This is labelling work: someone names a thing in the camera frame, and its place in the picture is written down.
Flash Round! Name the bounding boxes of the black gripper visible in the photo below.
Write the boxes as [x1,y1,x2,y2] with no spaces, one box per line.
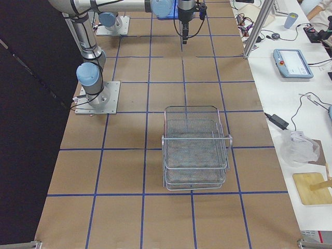
[177,0,195,45]

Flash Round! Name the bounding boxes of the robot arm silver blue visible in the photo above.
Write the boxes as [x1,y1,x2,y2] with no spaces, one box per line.
[99,12,122,32]
[50,1,206,109]

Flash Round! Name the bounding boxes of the blue plastic tray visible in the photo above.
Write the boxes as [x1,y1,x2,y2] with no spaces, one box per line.
[157,8,178,20]

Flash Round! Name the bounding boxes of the light blue cup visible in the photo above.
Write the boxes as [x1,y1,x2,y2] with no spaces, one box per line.
[284,12,298,29]

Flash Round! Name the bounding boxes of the blue teach pendant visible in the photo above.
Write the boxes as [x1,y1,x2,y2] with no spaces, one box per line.
[273,49,314,79]

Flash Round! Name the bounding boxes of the black power adapter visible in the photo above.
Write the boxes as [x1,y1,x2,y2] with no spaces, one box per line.
[266,114,289,130]

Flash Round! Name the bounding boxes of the clear plastic bag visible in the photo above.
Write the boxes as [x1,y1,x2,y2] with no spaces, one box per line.
[280,130,321,163]

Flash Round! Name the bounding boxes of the wooden board stand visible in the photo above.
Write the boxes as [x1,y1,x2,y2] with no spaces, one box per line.
[293,164,331,205]

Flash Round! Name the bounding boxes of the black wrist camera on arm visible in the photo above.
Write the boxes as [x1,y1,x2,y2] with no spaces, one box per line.
[196,2,207,21]

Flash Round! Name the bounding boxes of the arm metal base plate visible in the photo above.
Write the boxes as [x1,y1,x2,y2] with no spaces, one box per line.
[96,12,130,36]
[75,81,120,115]

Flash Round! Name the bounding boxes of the aluminium frame post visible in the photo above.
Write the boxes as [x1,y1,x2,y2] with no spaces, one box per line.
[243,0,274,59]

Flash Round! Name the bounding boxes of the silver wire mesh shelf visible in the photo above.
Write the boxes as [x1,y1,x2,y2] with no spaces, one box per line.
[161,106,232,191]

